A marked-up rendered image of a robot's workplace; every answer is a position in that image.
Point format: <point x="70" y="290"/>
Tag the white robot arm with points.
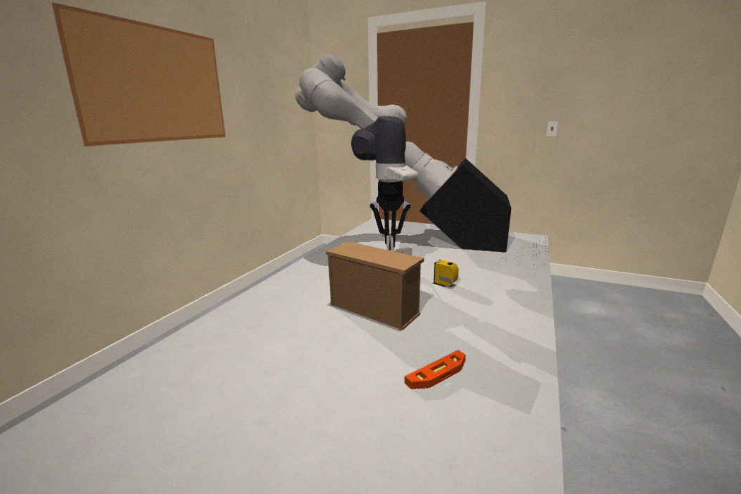
<point x="383" y="141"/>

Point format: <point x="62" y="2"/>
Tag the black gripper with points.
<point x="390" y="198"/>

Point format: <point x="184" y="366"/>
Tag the yellow tape measure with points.
<point x="445" y="273"/>

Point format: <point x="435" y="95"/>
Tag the orange spirit level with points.
<point x="436" y="371"/>

